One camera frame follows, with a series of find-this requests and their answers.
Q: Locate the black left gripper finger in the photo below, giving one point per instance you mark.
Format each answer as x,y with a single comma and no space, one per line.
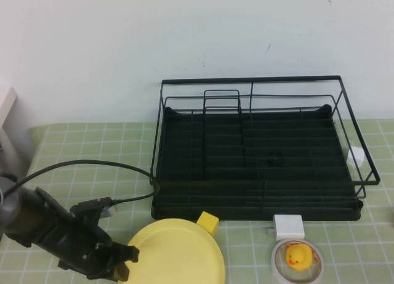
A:
121,271
126,251

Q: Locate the white tape roll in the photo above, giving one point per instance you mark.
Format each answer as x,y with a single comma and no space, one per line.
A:
273,261

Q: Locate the yellow rubber duck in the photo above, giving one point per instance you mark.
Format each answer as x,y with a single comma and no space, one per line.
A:
297,254

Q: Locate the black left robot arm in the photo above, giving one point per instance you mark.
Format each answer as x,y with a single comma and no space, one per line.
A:
18,216

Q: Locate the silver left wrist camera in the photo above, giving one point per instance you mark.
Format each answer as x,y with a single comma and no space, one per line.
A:
92,204

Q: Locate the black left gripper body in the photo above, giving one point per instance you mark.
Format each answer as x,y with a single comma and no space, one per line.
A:
80,250

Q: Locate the white cabinet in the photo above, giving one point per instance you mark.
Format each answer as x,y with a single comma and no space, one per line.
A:
9,127

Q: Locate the yellow round plate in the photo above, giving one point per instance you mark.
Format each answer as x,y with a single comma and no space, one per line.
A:
178,253

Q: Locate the yellow cube block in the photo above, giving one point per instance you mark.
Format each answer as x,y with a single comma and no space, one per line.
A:
210,224

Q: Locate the green checked tablecloth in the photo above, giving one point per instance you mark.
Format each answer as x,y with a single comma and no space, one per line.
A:
77,136

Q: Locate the white cube block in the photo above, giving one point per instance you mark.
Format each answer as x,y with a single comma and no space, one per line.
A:
355,156

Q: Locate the white power adapter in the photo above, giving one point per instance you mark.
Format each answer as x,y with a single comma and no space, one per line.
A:
289,227

